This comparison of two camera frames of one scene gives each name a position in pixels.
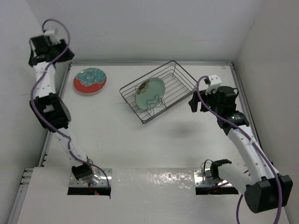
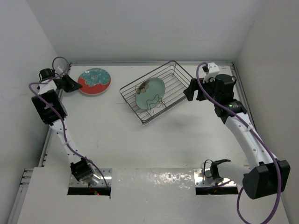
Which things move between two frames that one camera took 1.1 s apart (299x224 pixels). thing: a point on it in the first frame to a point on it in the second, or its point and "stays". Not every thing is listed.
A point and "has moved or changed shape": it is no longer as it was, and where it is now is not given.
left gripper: [68, 54] to [72, 85]
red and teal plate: [89, 80] has moved or changed shape
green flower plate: [150, 93] stays
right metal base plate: [203, 177] stays
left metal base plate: [101, 178] stays
